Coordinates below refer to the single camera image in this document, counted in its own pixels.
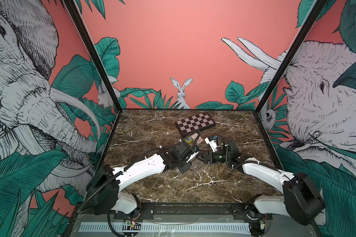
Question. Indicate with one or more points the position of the white perforated strip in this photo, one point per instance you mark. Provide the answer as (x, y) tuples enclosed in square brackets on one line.
[(147, 227)]

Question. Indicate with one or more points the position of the black corner frame post left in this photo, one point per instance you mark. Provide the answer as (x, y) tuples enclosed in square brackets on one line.
[(78, 22)]

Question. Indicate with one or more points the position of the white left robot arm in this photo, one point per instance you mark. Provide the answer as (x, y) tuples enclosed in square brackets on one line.
[(105, 190)]

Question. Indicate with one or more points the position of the black corner frame post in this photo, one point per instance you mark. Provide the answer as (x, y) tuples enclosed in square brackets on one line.
[(309, 21), (78, 22)]

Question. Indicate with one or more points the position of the playing card box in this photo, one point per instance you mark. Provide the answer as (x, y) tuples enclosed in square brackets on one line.
[(199, 140)]

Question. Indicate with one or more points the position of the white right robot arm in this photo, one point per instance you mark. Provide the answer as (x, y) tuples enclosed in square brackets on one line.
[(301, 199)]

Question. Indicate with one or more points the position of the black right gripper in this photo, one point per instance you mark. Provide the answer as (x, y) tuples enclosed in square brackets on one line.
[(209, 157)]

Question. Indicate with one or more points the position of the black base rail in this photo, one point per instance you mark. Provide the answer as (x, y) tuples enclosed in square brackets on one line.
[(150, 210)]

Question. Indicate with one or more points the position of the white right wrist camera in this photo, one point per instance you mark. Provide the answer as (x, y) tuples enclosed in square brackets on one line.
[(212, 142)]

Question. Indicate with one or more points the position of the yellow butterfly toy block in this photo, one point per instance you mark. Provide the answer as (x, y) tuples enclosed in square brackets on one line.
[(189, 140)]

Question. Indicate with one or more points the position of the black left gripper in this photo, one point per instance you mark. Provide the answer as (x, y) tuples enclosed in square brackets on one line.
[(183, 169)]

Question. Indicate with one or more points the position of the folding chess board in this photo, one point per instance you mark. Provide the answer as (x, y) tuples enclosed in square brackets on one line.
[(201, 121)]

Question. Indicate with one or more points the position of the black corner frame post right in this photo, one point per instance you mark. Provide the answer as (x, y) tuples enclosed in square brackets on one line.
[(309, 21)]

